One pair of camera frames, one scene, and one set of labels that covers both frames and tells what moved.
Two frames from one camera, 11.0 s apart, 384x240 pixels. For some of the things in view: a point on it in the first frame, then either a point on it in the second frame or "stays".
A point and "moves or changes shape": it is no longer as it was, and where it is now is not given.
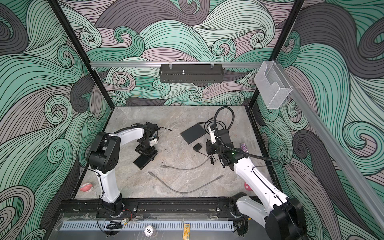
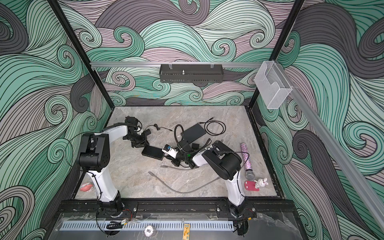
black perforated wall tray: [191, 73] stays
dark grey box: [193, 133] stays
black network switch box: [142, 161] moves or changes shape
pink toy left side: [86, 187] stays
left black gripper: [151, 153] to [143, 143]
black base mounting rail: [155, 208] stays
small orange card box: [186, 231] stays
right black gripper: [209, 144] to [174, 163]
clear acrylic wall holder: [272, 84] stays
